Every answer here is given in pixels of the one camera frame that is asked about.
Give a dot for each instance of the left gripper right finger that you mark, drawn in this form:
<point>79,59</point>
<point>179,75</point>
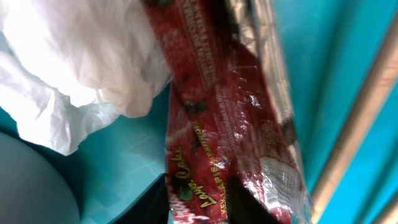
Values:
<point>242,207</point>

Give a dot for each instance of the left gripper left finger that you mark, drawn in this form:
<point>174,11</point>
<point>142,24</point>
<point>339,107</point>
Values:
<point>151,208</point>

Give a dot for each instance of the red snack wrapper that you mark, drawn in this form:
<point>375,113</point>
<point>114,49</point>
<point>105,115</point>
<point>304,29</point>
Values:
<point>230,112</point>

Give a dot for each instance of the grey bowl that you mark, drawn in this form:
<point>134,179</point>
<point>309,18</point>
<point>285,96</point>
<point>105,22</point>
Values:
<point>32,190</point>

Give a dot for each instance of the wooden chopstick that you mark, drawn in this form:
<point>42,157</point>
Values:
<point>371,98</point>
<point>389,214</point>

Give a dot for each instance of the white napkin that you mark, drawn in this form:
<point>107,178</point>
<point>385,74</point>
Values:
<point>74,66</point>

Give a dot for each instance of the teal serving tray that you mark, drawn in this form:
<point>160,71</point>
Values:
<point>327,47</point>

